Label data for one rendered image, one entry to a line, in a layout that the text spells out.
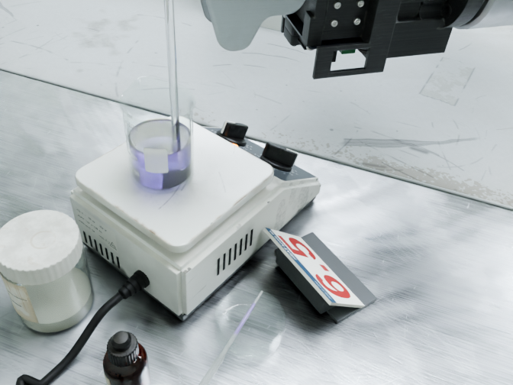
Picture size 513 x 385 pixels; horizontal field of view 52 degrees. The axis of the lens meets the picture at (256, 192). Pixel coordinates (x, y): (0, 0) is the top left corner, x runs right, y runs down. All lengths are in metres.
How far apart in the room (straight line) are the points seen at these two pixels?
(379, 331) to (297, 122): 0.29
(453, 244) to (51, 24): 0.64
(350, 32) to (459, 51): 0.53
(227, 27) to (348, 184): 0.28
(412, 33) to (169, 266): 0.24
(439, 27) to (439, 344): 0.25
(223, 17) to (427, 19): 0.15
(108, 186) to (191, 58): 0.37
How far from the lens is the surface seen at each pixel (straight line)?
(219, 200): 0.41
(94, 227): 0.45
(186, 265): 0.39
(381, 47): 0.37
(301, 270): 0.43
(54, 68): 0.76
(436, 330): 0.47
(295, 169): 0.51
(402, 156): 0.63
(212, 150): 0.45
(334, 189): 0.56
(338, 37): 0.37
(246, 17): 0.34
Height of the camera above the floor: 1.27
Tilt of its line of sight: 43 degrees down
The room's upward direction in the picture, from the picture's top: 5 degrees clockwise
